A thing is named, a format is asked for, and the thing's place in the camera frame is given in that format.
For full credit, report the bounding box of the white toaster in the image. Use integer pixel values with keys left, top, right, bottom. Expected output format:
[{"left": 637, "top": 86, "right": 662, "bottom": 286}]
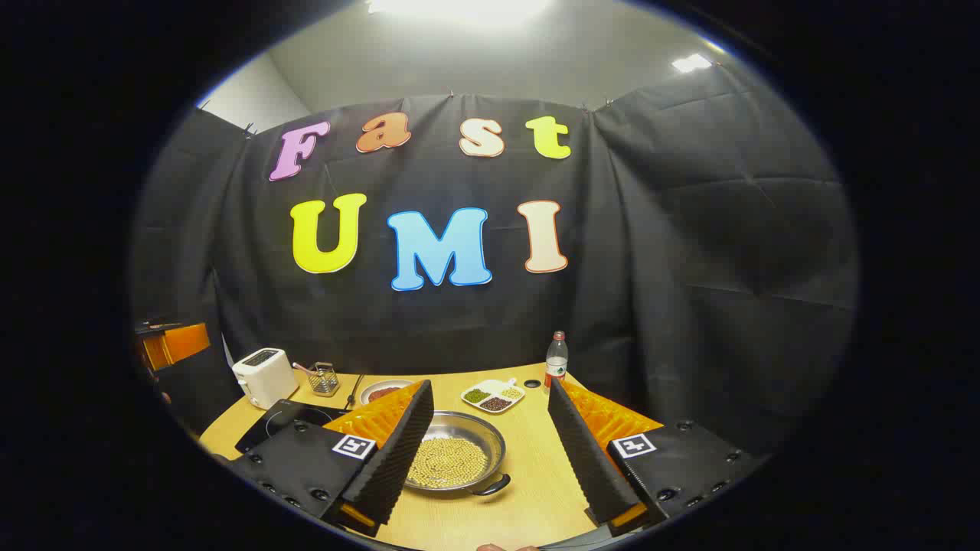
[{"left": 232, "top": 348, "right": 299, "bottom": 410}]

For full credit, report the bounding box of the white divided dish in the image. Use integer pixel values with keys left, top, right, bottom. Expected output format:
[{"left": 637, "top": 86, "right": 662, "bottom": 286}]
[{"left": 461, "top": 377, "right": 526, "bottom": 414}]

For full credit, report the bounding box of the clear plastic water bottle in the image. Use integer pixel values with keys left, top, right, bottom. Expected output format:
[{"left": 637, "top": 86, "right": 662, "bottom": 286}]
[{"left": 544, "top": 331, "right": 569, "bottom": 393}]

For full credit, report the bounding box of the white round plate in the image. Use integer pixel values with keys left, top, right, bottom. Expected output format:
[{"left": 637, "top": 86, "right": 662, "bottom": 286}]
[{"left": 360, "top": 380, "right": 414, "bottom": 406}]

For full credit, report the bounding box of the large pile of soybeans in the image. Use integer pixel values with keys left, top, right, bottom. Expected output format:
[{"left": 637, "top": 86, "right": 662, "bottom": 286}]
[{"left": 407, "top": 436, "right": 488, "bottom": 488}]

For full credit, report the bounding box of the black induction cooktop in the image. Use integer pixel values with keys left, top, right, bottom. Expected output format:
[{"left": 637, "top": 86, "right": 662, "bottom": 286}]
[{"left": 234, "top": 398, "right": 353, "bottom": 454}]

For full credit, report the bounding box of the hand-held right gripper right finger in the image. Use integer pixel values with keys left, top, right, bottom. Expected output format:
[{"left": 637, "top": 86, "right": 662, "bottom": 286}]
[{"left": 547, "top": 377, "right": 766, "bottom": 536}]

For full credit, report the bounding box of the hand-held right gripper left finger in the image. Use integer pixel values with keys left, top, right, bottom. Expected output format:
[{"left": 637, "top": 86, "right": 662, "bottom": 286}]
[{"left": 230, "top": 380, "right": 435, "bottom": 538}]

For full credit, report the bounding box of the wire mesh basket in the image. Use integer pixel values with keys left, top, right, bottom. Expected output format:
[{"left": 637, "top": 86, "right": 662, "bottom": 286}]
[{"left": 308, "top": 362, "right": 341, "bottom": 397}]

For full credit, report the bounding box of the large ceiling light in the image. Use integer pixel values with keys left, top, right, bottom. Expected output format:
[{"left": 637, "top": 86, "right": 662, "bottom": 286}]
[{"left": 367, "top": 0, "right": 552, "bottom": 24}]

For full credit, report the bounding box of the stainless steel pot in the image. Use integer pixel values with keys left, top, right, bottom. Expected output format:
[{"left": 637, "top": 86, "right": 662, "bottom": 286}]
[{"left": 402, "top": 411, "right": 511, "bottom": 498}]

